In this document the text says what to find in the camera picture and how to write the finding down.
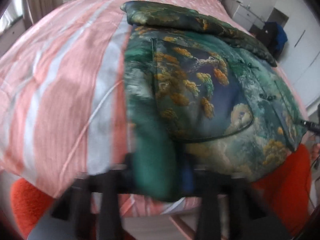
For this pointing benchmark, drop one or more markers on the pink striped bed cover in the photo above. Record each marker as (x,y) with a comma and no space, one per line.
(63,103)

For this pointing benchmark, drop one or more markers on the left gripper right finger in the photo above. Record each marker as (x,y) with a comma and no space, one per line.
(229,207)

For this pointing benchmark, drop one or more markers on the white wardrobe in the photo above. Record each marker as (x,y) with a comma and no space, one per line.
(300,56)

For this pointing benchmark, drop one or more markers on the green patterned silk jacket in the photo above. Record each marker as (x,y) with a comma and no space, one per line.
(200,91)

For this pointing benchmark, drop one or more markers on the white bedside cabinet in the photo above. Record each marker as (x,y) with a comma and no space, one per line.
(241,15)

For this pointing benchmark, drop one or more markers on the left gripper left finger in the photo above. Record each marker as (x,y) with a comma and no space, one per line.
(91,204)

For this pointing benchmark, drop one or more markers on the blue and black hanging clothes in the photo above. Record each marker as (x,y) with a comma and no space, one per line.
(273,37)

